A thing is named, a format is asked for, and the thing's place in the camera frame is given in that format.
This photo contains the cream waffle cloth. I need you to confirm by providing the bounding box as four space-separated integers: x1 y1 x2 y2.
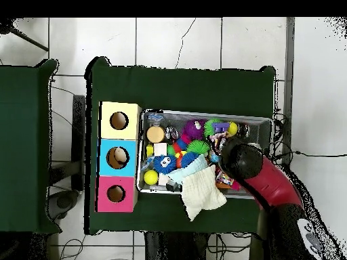
181 165 228 222

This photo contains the clear mesh bin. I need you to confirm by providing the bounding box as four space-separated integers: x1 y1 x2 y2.
137 110 274 200

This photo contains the wooden box with three holes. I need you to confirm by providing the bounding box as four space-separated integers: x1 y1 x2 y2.
95 100 142 213

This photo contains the black silver round toy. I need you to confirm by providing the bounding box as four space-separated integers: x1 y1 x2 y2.
165 126 180 143

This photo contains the round wooden disc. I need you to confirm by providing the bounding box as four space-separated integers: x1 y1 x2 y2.
146 125 165 144

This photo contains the blue fuzzy ball with eyes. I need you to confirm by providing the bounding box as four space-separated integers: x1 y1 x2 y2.
153 154 178 175

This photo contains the purple spiky ball with eyes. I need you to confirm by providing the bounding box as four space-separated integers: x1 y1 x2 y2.
183 120 206 141

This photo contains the small green spiky ball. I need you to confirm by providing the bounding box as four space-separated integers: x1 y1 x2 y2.
186 140 211 156

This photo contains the mint green knit cloth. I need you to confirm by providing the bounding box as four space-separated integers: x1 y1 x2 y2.
167 154 209 185

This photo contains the clear crumpled plastic packet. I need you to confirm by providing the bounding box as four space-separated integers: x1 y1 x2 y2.
146 112 165 123

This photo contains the large green spiky ball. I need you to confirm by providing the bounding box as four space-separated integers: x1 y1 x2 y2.
203 118 224 137

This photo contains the purple plastic block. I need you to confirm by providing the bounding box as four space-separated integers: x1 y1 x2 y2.
212 122 231 135

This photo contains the yellow smiley ball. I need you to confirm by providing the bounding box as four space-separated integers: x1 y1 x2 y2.
227 121 240 137

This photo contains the green cloth side table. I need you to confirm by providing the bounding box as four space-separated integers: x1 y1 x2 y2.
0 58 60 235

